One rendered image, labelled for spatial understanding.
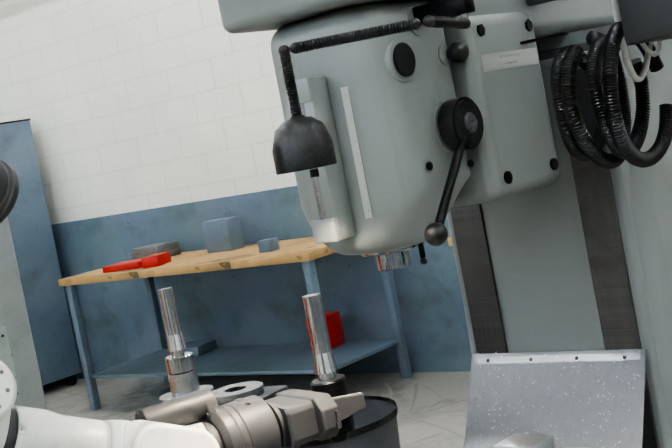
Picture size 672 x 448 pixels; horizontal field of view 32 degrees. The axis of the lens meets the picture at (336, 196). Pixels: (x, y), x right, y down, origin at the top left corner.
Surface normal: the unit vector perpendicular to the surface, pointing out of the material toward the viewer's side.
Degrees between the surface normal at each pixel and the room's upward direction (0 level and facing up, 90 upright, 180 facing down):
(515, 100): 90
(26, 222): 90
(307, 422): 90
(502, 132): 90
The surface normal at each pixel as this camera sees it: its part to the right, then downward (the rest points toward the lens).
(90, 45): -0.62, 0.16
